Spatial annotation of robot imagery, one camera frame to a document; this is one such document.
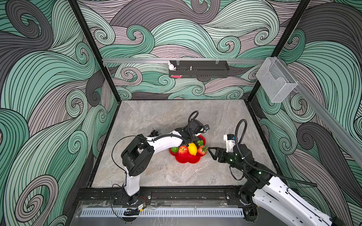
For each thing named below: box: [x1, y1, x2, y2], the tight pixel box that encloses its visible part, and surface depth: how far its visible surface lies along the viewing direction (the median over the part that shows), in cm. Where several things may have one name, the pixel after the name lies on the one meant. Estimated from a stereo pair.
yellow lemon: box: [188, 142, 198, 156], surface depth 88 cm
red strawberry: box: [197, 145, 208, 156], surface depth 85 cm
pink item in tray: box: [170, 74, 183, 79], surface depth 92 cm
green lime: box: [170, 146, 179, 153], surface depth 85 cm
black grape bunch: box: [147, 127, 159, 138], surface depth 97 cm
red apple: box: [178, 145, 189, 155], surface depth 87 cm
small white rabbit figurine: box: [167, 60, 177, 72], surface depth 87 cm
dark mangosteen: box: [196, 138, 205, 147], surface depth 89 cm
